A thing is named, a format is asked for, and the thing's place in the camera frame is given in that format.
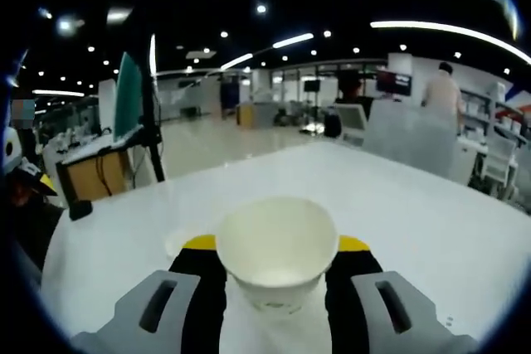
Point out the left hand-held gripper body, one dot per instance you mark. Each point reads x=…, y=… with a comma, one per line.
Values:
x=11, y=151

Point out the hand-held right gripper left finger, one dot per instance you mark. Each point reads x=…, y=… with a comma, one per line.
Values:
x=137, y=321

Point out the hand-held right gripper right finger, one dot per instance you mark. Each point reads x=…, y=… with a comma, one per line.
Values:
x=415, y=325

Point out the white printed paper cup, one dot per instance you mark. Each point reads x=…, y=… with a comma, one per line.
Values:
x=278, y=238

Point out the wooden desk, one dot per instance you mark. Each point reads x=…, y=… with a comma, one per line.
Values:
x=87, y=180

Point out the person's dark clothing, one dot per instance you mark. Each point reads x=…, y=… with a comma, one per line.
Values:
x=37, y=229

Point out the small black device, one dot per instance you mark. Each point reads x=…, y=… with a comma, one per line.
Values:
x=81, y=209

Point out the white table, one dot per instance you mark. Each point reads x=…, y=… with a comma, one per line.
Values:
x=415, y=225

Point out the black tripod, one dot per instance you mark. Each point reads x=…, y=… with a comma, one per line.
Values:
x=150, y=122

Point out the grey mesh chair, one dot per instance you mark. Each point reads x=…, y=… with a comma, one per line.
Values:
x=410, y=138

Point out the white storage shelf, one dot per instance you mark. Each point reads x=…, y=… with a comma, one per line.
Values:
x=498, y=151

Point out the white kiosk monitor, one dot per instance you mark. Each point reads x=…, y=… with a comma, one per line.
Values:
x=350, y=119

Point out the yellow cabinet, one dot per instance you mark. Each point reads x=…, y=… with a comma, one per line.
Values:
x=245, y=115

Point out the dark monitor screen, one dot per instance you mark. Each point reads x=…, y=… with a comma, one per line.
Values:
x=394, y=83

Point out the curved ceiling light strip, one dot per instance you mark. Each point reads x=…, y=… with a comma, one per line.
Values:
x=448, y=30

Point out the red blue wall banner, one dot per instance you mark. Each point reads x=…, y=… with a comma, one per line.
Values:
x=518, y=97

